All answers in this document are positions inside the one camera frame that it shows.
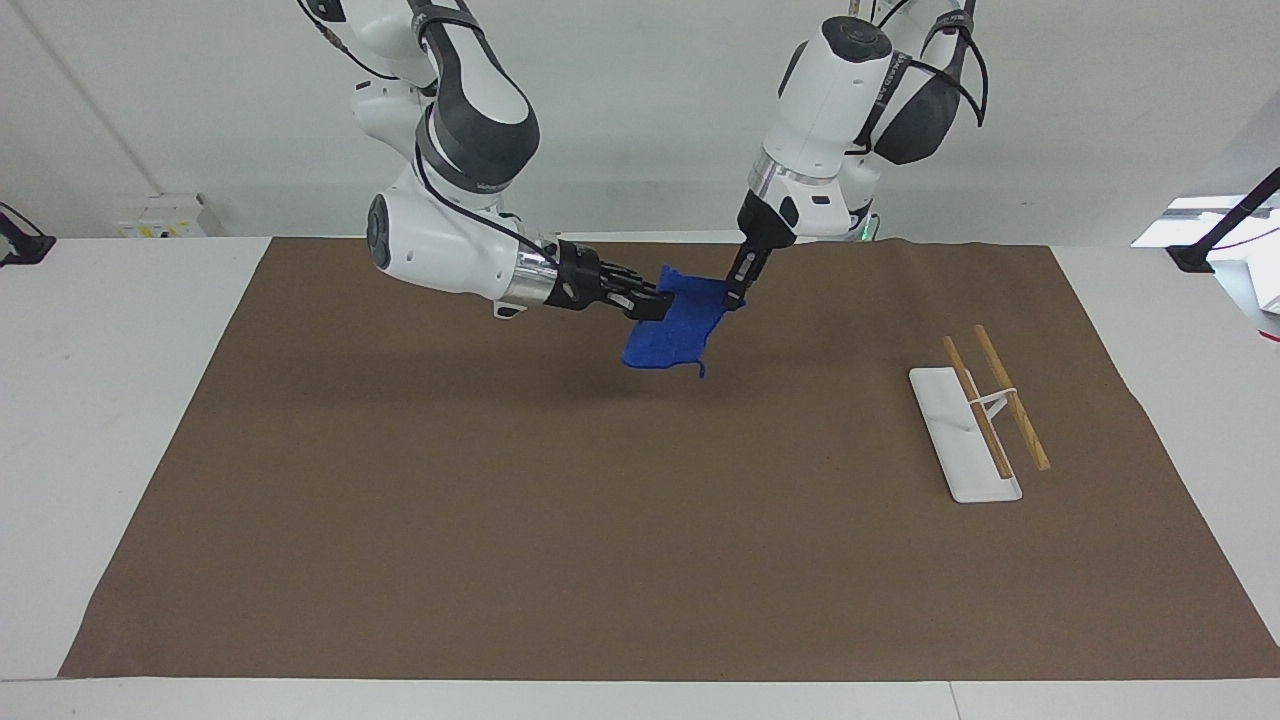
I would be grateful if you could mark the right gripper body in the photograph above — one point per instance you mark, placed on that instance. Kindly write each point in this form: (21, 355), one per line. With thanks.
(578, 278)

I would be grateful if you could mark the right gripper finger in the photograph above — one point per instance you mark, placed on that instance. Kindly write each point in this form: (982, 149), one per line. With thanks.
(630, 278)
(650, 305)

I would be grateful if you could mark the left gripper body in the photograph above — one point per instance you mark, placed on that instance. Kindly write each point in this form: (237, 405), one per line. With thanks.
(767, 222)

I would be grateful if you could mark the blue towel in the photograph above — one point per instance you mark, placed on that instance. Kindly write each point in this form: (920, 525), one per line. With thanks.
(672, 335)

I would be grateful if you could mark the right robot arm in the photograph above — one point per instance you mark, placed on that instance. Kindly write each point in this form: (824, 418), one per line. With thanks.
(455, 245)

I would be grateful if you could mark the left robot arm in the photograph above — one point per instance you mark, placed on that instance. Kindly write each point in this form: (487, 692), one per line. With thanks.
(835, 95)

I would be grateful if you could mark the white rack with wooden bars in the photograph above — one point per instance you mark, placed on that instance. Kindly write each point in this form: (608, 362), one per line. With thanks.
(962, 440)

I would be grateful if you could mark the black stand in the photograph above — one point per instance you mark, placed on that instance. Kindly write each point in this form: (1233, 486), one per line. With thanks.
(1195, 255)
(22, 245)

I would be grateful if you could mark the white wall socket box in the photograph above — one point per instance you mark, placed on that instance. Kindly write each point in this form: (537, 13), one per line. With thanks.
(165, 218)

